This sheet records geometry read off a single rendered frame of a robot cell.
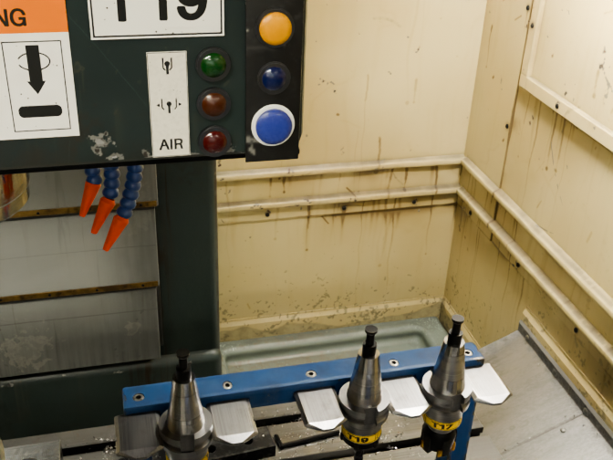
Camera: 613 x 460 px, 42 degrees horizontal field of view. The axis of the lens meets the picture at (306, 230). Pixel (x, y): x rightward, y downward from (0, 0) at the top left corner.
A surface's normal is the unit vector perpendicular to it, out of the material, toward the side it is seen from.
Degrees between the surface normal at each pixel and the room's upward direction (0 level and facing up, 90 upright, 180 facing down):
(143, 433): 0
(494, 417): 24
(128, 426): 0
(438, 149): 90
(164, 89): 90
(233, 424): 0
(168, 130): 90
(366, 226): 90
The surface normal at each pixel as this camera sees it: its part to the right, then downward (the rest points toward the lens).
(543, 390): -0.36, -0.75
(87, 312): 0.24, 0.48
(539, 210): -0.97, 0.08
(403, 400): 0.04, -0.87
